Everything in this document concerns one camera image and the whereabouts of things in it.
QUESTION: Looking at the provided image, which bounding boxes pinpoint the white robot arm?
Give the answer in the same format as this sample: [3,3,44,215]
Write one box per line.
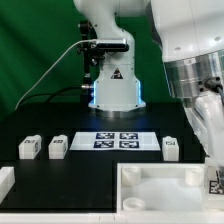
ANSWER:
[73,0,224,167]

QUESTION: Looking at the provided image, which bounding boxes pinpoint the black camera on stand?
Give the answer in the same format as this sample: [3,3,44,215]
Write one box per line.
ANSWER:
[77,20,129,89]

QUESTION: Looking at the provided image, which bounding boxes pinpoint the white cable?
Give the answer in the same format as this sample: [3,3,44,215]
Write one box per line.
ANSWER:
[14,39,98,111]

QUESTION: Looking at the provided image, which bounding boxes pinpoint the white square tabletop part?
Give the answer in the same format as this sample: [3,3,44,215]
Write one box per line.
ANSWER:
[115,161,224,214]

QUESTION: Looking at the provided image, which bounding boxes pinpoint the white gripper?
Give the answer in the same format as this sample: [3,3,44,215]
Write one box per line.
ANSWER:
[184,93,224,166]

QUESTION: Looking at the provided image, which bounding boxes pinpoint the white left obstacle block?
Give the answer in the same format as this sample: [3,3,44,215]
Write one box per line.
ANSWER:
[0,167,15,204]

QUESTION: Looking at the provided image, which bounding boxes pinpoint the black cable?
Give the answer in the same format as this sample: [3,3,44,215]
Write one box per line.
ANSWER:
[19,86,84,108]

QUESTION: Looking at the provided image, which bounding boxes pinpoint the white tag sheet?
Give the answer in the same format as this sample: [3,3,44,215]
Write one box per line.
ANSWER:
[70,131,160,151]

